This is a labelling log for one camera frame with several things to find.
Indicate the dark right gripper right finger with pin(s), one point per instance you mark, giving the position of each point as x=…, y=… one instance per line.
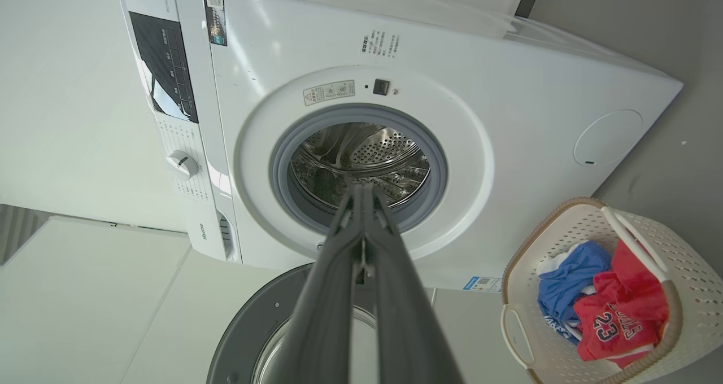
x=406, y=322

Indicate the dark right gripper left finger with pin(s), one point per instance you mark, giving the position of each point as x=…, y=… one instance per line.
x=322, y=316

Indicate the round black glass washer door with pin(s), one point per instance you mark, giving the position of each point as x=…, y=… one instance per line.
x=248, y=327

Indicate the white front-load washing machine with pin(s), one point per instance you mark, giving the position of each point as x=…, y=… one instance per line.
x=508, y=118

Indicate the black door lock socket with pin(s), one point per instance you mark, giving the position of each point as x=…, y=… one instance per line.
x=381, y=87

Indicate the blue energy label sticker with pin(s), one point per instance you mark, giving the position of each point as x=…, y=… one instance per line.
x=482, y=284

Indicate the white garment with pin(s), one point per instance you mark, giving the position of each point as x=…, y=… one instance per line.
x=551, y=264

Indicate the blue garment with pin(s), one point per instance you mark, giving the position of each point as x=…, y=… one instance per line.
x=570, y=285

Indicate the perforated steel washer drum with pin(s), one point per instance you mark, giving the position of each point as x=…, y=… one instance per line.
x=367, y=152

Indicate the white round control knob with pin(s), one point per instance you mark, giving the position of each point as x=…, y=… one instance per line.
x=183, y=165

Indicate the red basketball jersey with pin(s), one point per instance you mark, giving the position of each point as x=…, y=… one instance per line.
x=621, y=322

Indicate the white warning label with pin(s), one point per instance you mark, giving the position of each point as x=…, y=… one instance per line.
x=329, y=92

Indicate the round white filter cover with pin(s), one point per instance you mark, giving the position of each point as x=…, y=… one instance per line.
x=609, y=138

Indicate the white woven-rim laundry basket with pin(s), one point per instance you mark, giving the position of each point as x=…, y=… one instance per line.
x=695, y=293

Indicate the black glossy control panel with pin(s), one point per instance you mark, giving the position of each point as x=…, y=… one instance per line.
x=166, y=68

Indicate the dark rectangular promo sticker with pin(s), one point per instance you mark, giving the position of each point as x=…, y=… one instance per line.
x=216, y=17

